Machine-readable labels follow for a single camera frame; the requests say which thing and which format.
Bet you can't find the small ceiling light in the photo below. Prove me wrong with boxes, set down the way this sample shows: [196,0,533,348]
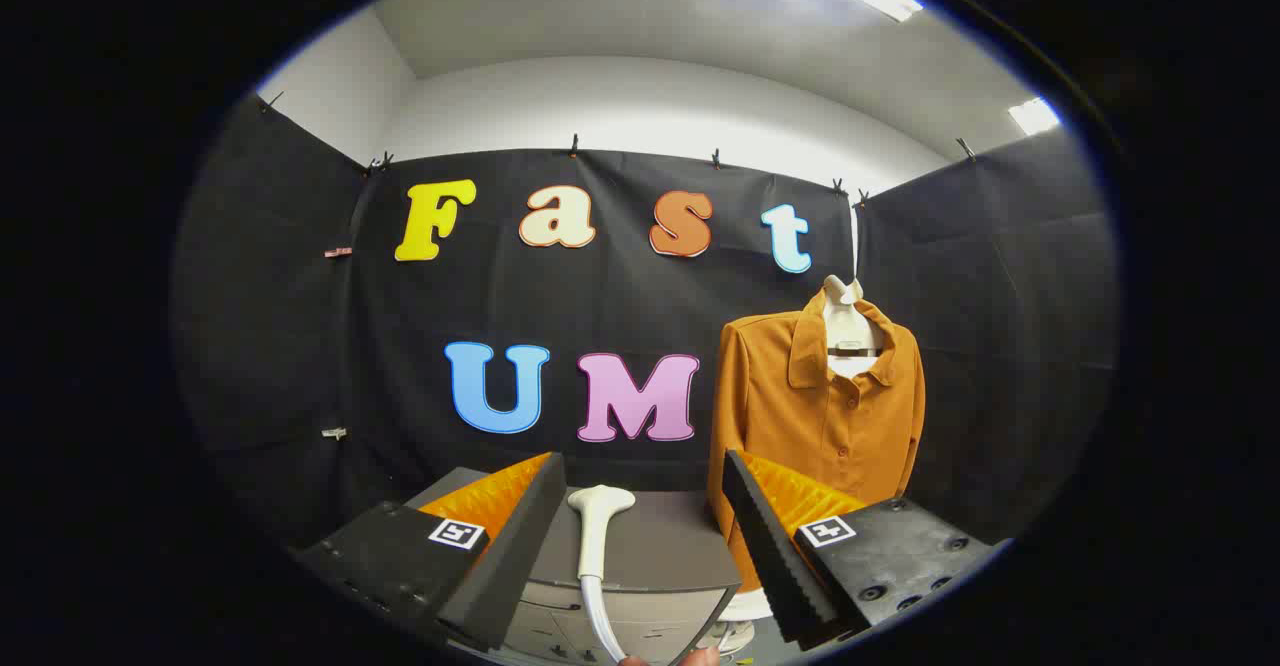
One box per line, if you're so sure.
[1008,96,1061,137]

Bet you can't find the white garment steamer head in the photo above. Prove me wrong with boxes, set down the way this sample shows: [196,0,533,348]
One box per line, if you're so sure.
[567,484,637,583]

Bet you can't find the grey drawer cabinet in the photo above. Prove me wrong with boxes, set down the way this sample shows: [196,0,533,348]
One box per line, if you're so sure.
[405,466,742,665]

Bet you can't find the black backdrop cloth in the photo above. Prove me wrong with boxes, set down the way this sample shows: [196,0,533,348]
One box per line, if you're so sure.
[170,94,1119,567]

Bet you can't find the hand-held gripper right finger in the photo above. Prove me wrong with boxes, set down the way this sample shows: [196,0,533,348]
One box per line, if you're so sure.
[721,449,1003,647]

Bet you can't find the orange button-up shirt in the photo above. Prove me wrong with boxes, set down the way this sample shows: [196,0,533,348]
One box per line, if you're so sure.
[707,288,927,592]

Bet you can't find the row of black cloth clips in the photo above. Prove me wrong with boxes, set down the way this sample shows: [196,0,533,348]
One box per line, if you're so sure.
[258,91,979,202]

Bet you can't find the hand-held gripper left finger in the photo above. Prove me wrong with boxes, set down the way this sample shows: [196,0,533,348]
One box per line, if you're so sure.
[290,451,569,653]

